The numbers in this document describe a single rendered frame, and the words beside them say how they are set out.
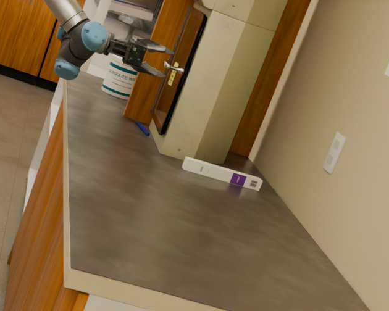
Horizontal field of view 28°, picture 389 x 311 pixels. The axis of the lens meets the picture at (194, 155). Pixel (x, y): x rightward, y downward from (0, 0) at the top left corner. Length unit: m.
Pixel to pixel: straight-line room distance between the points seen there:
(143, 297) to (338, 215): 0.85
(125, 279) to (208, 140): 1.12
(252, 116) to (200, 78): 0.50
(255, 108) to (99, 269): 1.52
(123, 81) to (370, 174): 1.32
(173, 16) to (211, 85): 0.41
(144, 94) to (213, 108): 0.41
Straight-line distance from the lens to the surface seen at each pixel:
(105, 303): 1.43
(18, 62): 7.44
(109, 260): 1.48
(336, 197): 2.18
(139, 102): 2.76
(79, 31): 2.23
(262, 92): 2.83
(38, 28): 7.38
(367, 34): 2.36
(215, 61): 2.39
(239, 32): 2.39
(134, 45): 2.38
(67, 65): 2.31
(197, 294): 1.48
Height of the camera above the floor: 1.49
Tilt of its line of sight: 12 degrees down
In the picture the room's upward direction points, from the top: 21 degrees clockwise
